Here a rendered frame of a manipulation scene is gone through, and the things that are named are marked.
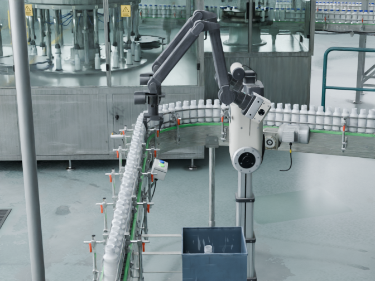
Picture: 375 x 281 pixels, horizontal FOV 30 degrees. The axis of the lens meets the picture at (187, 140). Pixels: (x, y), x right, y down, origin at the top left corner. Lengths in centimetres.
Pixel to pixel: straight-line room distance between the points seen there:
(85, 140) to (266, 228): 225
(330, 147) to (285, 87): 390
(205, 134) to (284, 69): 379
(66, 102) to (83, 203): 115
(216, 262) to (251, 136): 82
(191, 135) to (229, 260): 210
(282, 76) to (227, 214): 320
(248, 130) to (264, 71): 516
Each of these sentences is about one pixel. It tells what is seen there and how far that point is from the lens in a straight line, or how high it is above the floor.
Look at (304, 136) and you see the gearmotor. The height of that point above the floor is 98.
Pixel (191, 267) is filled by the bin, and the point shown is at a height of 88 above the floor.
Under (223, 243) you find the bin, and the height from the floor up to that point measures 85.
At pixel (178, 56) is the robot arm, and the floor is 179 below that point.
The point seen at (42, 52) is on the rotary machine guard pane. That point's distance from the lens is 708.
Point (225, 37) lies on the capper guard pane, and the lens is 885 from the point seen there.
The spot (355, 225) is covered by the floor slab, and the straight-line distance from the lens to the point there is 611.
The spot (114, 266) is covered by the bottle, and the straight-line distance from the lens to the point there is 295.
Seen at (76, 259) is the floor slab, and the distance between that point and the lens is 548.
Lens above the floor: 242
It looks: 17 degrees down
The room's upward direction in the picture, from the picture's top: 1 degrees counter-clockwise
